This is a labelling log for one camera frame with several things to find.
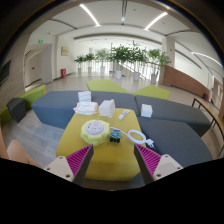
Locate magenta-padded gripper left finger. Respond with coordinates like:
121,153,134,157
43,143,95,186

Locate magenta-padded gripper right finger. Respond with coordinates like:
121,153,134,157
133,143,184,185

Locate dark charger with blue label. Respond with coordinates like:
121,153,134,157
109,129,122,144

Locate person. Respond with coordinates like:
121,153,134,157
0,128,43,169

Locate round yellow-green power strip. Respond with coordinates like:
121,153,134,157
79,119,111,147

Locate small white cube box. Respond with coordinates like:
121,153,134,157
140,103,154,119

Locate long gray upholstered bench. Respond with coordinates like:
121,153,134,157
30,90,139,130

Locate small white tube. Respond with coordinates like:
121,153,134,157
118,109,131,121

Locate white wet wipes pack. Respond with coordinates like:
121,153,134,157
73,101,100,116

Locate dark gray upholstered stool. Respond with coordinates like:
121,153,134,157
6,97,28,124

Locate green upholstered bench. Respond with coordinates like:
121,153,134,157
0,84,47,126
85,79,133,95
132,84,171,101

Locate white tissue pack stack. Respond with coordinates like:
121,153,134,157
77,90,92,103

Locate tall white carton box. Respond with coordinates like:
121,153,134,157
98,98,116,119

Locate row of potted plants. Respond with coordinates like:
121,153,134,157
73,41,172,84

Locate long ceiling light strips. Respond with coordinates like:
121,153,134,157
78,3,169,32

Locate white power cable with plug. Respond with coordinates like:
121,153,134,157
109,125,156,149

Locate wooden bench with black frame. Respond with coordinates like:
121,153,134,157
191,96,224,156

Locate black wall screen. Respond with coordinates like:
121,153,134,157
0,59,12,87

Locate yellow wall picture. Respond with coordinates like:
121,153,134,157
60,46,70,57

